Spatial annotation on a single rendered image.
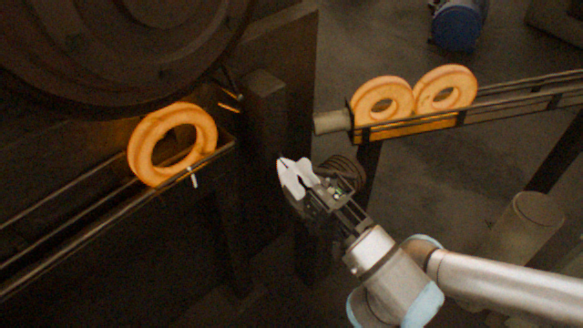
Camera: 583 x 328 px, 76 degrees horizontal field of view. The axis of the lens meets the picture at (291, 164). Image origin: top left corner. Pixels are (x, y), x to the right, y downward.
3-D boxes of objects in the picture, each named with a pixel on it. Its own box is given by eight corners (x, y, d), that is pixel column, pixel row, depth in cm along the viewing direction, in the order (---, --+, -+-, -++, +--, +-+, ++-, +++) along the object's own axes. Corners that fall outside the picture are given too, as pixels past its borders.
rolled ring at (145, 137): (210, 94, 73) (200, 87, 75) (121, 138, 65) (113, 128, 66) (222, 159, 87) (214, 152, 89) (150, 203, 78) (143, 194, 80)
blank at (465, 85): (414, 70, 89) (419, 77, 87) (477, 58, 89) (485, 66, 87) (406, 119, 100) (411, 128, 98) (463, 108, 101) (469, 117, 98)
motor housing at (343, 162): (284, 275, 138) (281, 180, 99) (325, 240, 148) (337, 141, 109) (310, 300, 131) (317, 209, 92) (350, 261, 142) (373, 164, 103)
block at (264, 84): (241, 151, 103) (231, 76, 85) (263, 138, 107) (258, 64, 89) (267, 172, 97) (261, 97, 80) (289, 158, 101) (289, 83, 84)
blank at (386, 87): (350, 81, 88) (353, 89, 86) (414, 69, 89) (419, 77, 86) (349, 129, 100) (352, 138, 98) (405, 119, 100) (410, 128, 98)
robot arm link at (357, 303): (398, 308, 80) (430, 294, 70) (365, 347, 74) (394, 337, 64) (367, 273, 83) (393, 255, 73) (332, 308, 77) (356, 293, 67)
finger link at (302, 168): (295, 138, 71) (329, 173, 68) (289, 155, 76) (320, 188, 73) (283, 146, 69) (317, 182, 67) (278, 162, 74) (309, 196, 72)
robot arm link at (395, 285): (398, 343, 64) (430, 333, 56) (348, 284, 67) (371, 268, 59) (427, 305, 69) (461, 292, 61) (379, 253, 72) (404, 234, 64)
